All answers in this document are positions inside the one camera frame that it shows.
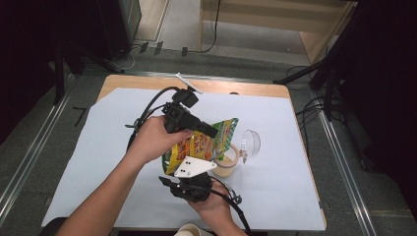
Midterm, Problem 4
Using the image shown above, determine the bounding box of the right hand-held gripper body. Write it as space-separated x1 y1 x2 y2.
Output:
170 156 217 203

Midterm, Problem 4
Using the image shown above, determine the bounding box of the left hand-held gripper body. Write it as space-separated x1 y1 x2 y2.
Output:
161 72 204 134

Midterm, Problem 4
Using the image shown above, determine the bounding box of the yellow spouted pouch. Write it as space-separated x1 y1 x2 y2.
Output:
162 117 240 176

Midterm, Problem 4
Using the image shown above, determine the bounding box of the clear jar with hinged lid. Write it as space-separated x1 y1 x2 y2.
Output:
210 129 263 178

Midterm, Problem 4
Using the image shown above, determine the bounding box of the person's right hand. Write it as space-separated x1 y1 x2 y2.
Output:
186 181 235 227

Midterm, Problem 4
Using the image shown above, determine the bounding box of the person's left hand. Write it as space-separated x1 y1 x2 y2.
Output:
126 115 194 165

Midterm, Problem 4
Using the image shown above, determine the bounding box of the white cup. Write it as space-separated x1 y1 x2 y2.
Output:
173 223 214 236

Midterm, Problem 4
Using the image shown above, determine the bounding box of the wooden table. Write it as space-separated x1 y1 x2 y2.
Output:
96 74 328 232

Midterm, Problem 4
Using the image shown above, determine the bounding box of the white paper sheet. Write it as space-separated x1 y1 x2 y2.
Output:
41 88 327 231

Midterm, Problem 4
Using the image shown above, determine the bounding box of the black cabinet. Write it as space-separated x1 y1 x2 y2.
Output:
97 0 143 62

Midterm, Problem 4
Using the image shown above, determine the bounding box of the black metal stand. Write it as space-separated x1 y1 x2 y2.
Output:
53 40 126 106
273 0 362 122

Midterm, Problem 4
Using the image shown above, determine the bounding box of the dark curtain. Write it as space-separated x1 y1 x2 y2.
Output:
0 0 101 146
328 0 417 219

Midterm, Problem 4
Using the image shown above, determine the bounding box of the right hand-held gripper cable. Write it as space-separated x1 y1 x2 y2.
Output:
209 176 253 236

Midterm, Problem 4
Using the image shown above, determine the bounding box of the metal floor rail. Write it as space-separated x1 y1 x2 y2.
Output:
315 97 379 236
0 74 77 225
124 70 274 84

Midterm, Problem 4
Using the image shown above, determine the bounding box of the white floor cable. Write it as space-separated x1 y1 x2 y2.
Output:
110 44 143 72

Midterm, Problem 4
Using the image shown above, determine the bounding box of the black hanging cable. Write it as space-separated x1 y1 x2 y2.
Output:
196 0 221 55

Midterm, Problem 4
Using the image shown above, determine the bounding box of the bundle of black floor cables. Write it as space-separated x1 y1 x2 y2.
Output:
286 64 349 150

